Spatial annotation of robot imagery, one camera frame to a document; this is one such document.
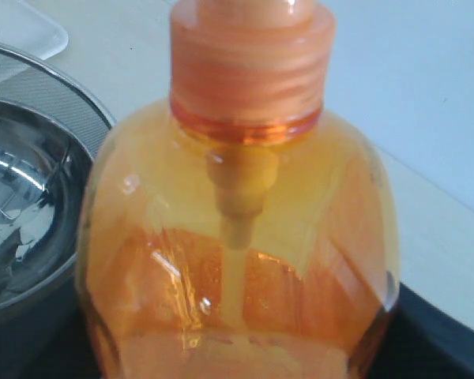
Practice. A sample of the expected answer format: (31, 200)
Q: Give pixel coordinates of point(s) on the steel mesh strainer basket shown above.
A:
(35, 84)

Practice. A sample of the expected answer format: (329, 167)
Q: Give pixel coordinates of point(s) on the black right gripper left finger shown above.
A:
(47, 341)

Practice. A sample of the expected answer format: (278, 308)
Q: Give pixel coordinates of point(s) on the small stainless steel bowl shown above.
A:
(43, 171)

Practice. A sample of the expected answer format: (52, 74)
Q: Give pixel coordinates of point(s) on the orange dish soap pump bottle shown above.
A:
(238, 229)

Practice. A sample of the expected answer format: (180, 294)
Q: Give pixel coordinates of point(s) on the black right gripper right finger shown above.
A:
(422, 342)

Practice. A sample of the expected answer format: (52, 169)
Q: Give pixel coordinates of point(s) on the white rectangular plastic tray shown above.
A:
(24, 27)

